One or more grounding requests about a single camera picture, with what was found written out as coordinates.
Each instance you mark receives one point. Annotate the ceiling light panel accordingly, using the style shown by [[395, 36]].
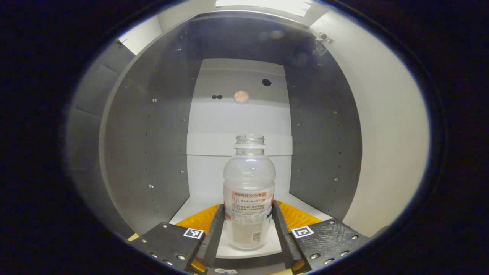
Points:
[[263, 5]]

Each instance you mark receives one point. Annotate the clear plastic bottle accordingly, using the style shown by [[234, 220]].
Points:
[[248, 179]]

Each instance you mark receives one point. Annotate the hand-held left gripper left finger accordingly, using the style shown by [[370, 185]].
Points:
[[212, 236]]

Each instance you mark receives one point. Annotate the grey cabinet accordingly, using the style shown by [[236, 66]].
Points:
[[153, 133]]

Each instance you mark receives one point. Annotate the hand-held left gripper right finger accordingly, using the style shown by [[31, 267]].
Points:
[[284, 236]]

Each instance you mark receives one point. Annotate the metal door hinge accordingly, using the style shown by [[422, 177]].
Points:
[[324, 37]]

